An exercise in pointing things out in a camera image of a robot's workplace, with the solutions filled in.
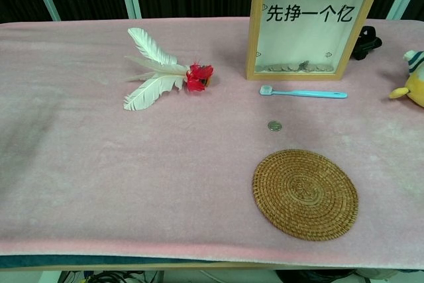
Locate black clip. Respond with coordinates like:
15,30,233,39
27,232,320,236
350,25,383,61

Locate pink table cloth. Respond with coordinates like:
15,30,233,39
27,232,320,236
0,17,424,270

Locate round woven rattan coaster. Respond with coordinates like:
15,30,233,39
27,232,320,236
252,148,360,241

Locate yellow plush toy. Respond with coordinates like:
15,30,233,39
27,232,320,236
388,49,424,109

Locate wooden coin bank frame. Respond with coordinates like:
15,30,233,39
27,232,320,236
244,0,386,82

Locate white feather red flower toy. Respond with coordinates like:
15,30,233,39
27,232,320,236
122,27,215,111

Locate black cables bundle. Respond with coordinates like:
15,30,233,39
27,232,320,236
59,269,162,283

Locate teal cloth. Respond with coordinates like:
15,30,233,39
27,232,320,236
0,254,233,269

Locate light blue toothbrush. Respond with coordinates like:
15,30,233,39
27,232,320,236
258,85,348,99

